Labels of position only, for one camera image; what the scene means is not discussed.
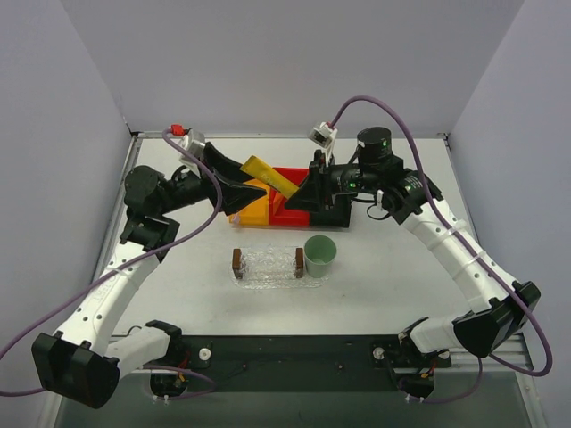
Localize yellow toothpaste tube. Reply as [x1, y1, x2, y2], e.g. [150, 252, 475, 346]
[240, 155, 299, 199]

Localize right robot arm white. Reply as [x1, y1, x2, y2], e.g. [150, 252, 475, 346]
[286, 123, 541, 358]

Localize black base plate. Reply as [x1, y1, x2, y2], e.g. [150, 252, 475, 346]
[156, 334, 451, 392]

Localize mint green cup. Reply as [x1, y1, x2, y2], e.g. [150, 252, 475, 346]
[303, 235, 337, 278]

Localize clear textured oval tray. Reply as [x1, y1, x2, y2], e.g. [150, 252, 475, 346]
[229, 263, 331, 290]

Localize clear toothbrush holder brown ends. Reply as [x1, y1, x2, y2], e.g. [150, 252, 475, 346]
[230, 246, 304, 282]

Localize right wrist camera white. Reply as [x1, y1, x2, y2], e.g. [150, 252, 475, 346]
[308, 122, 337, 165]

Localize yellow plastic bin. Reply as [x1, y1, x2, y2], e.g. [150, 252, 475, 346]
[228, 179, 270, 227]

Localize black plastic bin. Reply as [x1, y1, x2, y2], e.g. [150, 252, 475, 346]
[310, 195, 352, 228]

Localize red plastic bin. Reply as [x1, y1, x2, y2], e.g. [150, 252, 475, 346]
[269, 167, 310, 228]

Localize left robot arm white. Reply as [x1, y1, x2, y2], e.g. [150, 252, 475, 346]
[31, 143, 266, 408]

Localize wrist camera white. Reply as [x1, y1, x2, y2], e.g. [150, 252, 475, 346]
[178, 129, 206, 175]
[308, 122, 337, 165]

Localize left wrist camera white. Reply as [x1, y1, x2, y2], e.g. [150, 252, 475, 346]
[178, 129, 206, 175]

